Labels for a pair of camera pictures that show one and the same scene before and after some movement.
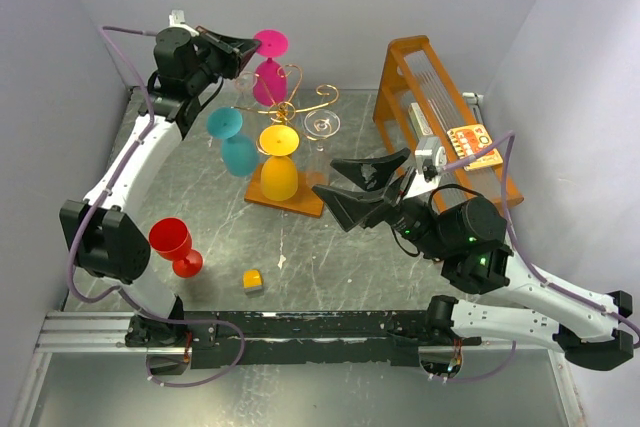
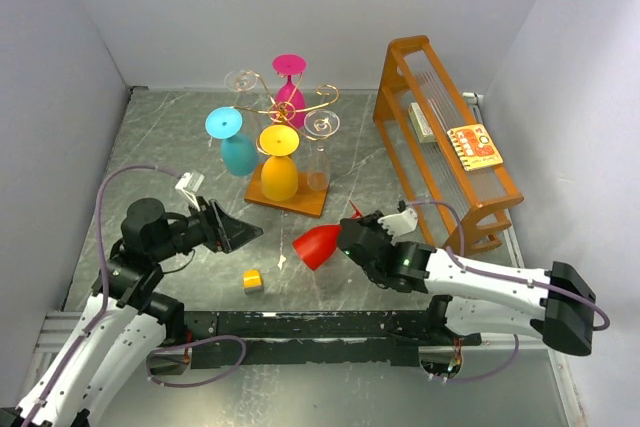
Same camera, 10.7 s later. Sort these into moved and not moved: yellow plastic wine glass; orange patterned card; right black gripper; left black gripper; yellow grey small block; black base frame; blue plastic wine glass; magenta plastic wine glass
Moved: left black gripper; right black gripper; magenta plastic wine glass
Not moved: yellow plastic wine glass; yellow grey small block; black base frame; orange patterned card; blue plastic wine glass
